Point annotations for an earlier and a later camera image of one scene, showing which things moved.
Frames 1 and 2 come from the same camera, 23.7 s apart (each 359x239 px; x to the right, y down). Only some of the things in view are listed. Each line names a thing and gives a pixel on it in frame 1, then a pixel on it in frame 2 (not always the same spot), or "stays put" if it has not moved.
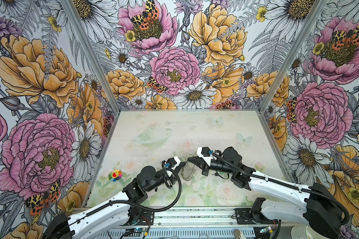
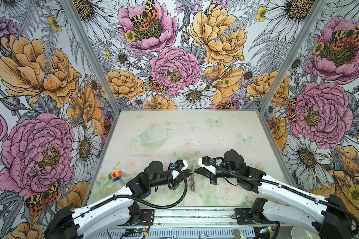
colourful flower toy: x=115 y=175 stays put
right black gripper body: x=216 y=165 → x=220 y=174
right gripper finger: x=196 y=160 → x=202 y=171
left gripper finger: x=180 y=166 → x=186 y=175
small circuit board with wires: x=136 y=229 stays put
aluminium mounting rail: x=196 y=217 stays put
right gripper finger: x=197 y=162 → x=206 y=175
